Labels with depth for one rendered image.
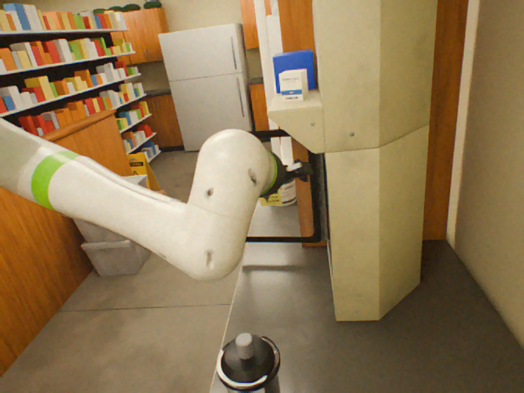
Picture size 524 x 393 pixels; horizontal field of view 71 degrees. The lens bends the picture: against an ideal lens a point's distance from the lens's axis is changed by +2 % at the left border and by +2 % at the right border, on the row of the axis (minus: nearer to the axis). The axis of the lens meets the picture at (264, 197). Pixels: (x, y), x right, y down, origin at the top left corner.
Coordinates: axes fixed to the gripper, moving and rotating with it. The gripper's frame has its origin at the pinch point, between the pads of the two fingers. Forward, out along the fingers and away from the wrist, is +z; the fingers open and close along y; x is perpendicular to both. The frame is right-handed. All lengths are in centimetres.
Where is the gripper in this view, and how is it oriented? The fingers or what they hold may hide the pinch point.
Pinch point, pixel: (287, 181)
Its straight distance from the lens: 88.8
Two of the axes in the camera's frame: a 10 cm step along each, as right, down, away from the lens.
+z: 3.0, 0.2, 9.5
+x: 3.2, 9.4, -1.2
